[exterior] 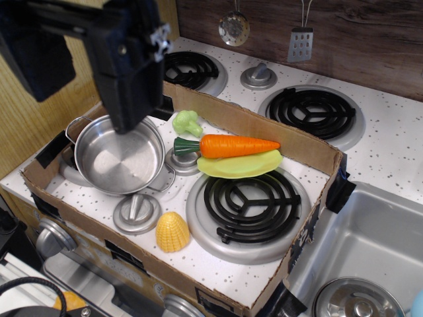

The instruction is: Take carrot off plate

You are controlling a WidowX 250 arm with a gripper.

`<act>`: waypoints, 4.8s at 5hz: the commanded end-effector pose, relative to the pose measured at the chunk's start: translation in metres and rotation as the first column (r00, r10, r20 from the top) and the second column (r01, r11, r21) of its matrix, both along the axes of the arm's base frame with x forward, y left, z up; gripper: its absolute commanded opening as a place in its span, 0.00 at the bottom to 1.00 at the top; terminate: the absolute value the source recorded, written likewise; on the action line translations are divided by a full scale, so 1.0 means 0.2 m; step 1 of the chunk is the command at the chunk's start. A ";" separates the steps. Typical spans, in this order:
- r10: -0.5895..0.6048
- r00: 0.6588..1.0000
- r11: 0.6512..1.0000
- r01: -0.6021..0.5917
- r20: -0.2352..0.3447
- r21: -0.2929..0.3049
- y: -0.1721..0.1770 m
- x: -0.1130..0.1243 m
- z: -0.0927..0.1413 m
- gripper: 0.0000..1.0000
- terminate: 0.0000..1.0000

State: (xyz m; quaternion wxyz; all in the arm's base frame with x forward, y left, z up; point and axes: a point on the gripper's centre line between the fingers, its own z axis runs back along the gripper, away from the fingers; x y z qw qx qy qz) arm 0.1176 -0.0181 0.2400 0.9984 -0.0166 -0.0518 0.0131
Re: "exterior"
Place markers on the orange plastic toy carrot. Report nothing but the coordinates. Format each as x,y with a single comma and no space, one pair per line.
223,146

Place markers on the grey toy sink basin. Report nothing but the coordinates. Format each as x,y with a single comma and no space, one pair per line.
376,236

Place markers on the green plastic toy broccoli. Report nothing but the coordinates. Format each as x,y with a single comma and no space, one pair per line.
186,122

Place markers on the silver oven knob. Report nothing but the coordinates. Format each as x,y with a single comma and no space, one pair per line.
53,239
176,306

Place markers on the hanging metal spatula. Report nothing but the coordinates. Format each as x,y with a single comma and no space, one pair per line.
301,39

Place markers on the back right black burner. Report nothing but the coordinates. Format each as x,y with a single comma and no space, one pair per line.
323,112

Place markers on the hanging slotted metal spoon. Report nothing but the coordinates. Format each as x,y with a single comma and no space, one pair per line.
234,27

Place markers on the yellow-green plastic plate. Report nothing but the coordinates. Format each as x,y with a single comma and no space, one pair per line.
240,167

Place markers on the silver knob under carrot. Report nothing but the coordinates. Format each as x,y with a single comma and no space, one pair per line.
185,165

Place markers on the silver oven front knob left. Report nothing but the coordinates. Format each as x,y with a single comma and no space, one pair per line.
53,239

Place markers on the steel pot lid in sink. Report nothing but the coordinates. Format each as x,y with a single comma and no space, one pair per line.
353,296

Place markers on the brown cardboard fence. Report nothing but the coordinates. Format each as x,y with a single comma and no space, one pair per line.
213,284

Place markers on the front right black burner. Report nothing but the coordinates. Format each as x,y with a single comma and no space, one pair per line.
248,221

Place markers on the yellow plastic toy corn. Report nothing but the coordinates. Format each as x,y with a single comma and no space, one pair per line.
172,232

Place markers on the silver knob near corn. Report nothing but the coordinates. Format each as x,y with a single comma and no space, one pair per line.
137,214

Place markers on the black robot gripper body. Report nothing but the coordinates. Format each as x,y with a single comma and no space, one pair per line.
70,19

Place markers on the back left black burner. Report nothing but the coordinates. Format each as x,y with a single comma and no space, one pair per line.
196,71

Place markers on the light blue object corner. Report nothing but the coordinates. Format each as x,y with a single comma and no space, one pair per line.
416,309

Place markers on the silver knob at back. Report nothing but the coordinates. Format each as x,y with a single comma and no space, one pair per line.
259,77

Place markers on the black burner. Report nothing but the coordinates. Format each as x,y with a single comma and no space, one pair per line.
323,112
248,221
196,71

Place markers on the silver oven front knob bottom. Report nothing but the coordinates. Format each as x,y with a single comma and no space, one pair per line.
176,306

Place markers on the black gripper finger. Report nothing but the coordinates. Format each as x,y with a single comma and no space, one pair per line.
41,61
128,69

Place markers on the stainless steel pot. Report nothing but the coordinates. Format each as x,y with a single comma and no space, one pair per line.
120,164

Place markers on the orange toy bottom left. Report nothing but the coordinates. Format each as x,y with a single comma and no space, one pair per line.
73,301

